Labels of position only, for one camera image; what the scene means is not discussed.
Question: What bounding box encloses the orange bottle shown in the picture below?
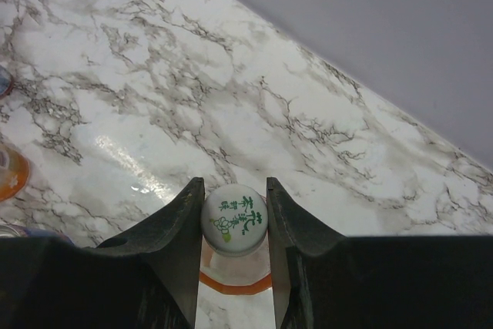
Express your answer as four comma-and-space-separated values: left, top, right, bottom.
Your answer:
0, 143, 30, 201
195, 242, 275, 328

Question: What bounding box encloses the orange bottle front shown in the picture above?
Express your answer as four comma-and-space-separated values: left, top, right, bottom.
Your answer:
195, 242, 275, 328

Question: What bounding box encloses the blue silver can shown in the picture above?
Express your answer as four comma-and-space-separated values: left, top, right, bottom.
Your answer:
1, 224, 74, 248
0, 66, 14, 99

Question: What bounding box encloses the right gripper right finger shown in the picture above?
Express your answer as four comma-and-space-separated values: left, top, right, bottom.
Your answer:
267, 177, 492, 328

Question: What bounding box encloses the white bottle cap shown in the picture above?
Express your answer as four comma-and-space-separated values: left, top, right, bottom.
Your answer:
201, 183, 268, 257

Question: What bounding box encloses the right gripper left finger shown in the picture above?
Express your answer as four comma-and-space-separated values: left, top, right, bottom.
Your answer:
1, 177, 205, 328

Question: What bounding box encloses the orange bottle rear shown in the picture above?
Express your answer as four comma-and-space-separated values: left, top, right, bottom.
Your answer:
0, 143, 30, 201

